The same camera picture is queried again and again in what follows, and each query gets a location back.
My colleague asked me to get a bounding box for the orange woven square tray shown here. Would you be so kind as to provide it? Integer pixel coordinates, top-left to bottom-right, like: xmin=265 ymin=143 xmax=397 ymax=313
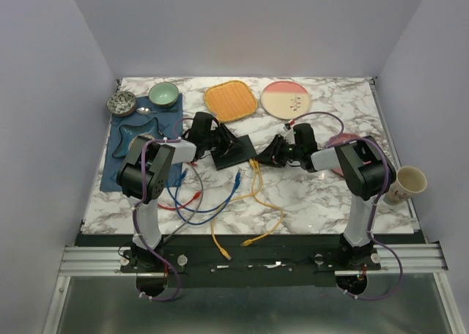
xmin=204 ymin=80 xmax=258 ymax=122

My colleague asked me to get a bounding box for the cream ceramic mug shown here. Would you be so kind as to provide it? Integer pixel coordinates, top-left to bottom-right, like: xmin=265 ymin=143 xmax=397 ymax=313
xmin=383 ymin=166 xmax=428 ymax=206

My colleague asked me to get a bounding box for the blue star-shaped dish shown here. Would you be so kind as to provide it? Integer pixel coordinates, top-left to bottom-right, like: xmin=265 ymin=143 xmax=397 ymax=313
xmin=110 ymin=117 xmax=171 ymax=158

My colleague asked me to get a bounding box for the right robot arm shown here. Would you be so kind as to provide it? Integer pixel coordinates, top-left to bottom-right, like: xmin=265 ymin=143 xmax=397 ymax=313
xmin=255 ymin=124 xmax=396 ymax=270

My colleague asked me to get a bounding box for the aluminium rail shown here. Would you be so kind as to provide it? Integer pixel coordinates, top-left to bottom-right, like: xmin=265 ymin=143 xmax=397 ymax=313
xmin=59 ymin=244 xmax=448 ymax=278

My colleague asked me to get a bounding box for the grey ethernet cable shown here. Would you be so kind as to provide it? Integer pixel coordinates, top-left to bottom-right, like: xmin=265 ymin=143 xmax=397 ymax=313
xmin=163 ymin=163 xmax=206 ymax=242

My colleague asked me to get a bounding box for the red ethernet cable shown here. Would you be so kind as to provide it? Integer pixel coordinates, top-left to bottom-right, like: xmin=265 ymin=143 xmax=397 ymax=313
xmin=157 ymin=191 xmax=202 ymax=211

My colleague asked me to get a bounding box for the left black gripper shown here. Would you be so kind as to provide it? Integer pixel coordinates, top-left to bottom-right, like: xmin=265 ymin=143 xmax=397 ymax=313
xmin=203 ymin=123 xmax=246 ymax=159

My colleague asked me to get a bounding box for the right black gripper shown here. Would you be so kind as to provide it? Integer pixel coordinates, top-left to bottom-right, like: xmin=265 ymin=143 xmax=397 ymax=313
xmin=254 ymin=134 xmax=302 ymax=168

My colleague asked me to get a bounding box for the pink and cream plate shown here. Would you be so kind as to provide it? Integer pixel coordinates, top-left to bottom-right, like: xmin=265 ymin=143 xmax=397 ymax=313
xmin=260 ymin=81 xmax=312 ymax=119

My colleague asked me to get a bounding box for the black network switch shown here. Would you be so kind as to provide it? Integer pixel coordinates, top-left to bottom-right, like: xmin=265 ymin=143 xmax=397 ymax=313
xmin=213 ymin=135 xmax=256 ymax=171

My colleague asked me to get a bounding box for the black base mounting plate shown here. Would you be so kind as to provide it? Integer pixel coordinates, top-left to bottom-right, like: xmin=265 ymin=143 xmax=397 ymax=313
xmin=121 ymin=235 xmax=381 ymax=289

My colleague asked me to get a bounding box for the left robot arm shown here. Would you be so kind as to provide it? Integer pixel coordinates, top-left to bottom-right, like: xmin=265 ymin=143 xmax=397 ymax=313
xmin=117 ymin=112 xmax=243 ymax=272

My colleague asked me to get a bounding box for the blue cloth placemat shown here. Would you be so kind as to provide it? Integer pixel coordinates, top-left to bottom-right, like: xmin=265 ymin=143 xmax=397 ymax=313
xmin=100 ymin=94 xmax=182 ymax=193

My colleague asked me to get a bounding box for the patterned small bowl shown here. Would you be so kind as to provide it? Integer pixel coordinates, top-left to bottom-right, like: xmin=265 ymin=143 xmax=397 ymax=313
xmin=106 ymin=91 xmax=137 ymax=117

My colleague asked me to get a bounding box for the green ceramic bowl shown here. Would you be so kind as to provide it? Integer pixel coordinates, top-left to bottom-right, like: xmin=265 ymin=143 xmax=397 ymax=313
xmin=148 ymin=82 xmax=180 ymax=107

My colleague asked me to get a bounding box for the pink dotted plate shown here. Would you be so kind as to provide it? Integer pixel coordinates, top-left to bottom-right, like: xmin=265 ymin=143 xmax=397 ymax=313
xmin=325 ymin=133 xmax=359 ymax=177

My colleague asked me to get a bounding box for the silver metal spoon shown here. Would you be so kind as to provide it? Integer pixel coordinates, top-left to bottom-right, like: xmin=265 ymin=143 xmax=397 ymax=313
xmin=136 ymin=108 xmax=179 ymax=116

